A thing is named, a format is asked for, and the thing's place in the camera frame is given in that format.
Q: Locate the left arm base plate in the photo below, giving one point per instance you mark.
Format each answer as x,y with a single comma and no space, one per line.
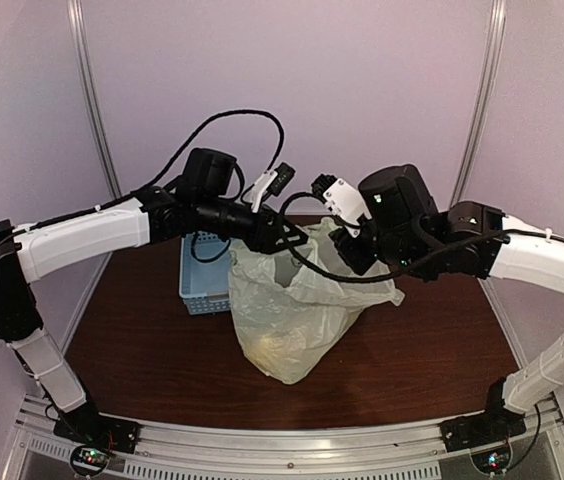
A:
114,435

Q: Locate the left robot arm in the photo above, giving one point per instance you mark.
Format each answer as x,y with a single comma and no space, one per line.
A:
31,252

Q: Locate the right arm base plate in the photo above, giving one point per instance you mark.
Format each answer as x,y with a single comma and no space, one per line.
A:
468,432

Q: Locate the left aluminium frame post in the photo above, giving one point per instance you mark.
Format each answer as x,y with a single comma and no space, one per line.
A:
88,85

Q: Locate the circuit board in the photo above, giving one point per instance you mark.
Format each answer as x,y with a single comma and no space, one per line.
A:
491,462
85,460

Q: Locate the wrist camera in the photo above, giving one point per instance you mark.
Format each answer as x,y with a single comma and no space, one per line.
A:
270,183
341,199

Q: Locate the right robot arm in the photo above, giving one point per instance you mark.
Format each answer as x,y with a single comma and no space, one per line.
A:
486,243

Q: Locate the light green plastic bag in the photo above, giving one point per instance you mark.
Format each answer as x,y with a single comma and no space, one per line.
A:
287,317

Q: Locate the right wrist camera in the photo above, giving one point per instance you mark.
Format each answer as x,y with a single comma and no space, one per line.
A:
341,199

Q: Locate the aluminium frame post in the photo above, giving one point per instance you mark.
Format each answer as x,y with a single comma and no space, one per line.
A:
88,85
490,66

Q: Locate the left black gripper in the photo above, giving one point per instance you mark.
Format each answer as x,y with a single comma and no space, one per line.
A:
264,235

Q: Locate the front aluminium rail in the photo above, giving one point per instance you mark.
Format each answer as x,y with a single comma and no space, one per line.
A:
414,450

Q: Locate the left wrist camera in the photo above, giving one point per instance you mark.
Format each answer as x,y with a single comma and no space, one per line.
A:
270,183

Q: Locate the left circuit board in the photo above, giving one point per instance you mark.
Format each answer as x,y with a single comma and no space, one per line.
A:
85,460

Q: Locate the light blue perforated basket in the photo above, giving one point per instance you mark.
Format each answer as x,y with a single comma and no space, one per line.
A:
204,267

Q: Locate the right aluminium frame post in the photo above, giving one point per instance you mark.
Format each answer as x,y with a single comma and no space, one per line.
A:
490,66

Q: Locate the right circuit board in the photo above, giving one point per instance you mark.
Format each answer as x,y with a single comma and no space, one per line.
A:
491,462

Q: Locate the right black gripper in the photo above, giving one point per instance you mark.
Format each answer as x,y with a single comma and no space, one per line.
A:
359,261

